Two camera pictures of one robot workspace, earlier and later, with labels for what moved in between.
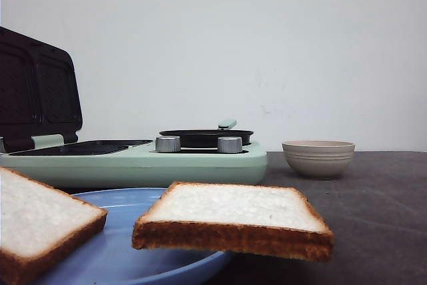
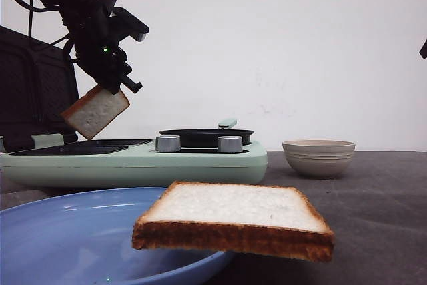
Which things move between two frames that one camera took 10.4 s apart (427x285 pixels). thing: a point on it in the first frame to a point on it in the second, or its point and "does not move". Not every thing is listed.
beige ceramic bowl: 318,159 does not move
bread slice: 272,220 does not move
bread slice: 37,221 to 95,111
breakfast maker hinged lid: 39,91 does not move
